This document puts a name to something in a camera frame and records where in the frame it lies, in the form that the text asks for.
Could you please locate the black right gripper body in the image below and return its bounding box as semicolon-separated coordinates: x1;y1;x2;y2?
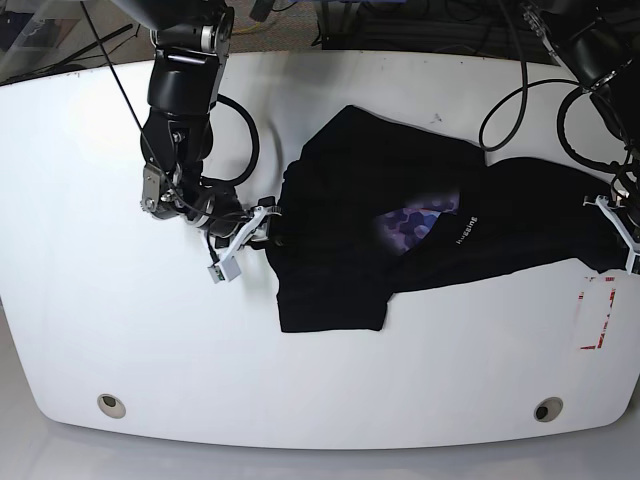
192;187;249;238

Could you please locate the black T-shirt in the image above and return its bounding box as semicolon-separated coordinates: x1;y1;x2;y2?
266;105;627;333

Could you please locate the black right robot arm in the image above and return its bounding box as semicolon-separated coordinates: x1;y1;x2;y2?
117;1;259;240

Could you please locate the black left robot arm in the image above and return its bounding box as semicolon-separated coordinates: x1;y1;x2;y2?
522;1;639;209

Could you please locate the left table grommet hole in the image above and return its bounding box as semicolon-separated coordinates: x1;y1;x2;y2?
97;394;126;419

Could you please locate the table grommet hole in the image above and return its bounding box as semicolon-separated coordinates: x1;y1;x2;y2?
97;394;126;419
533;397;564;423

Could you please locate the red tape rectangle marking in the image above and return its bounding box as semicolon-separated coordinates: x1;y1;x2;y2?
573;275;617;351

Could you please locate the right table grommet hole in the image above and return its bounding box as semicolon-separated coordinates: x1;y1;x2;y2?
533;397;564;423

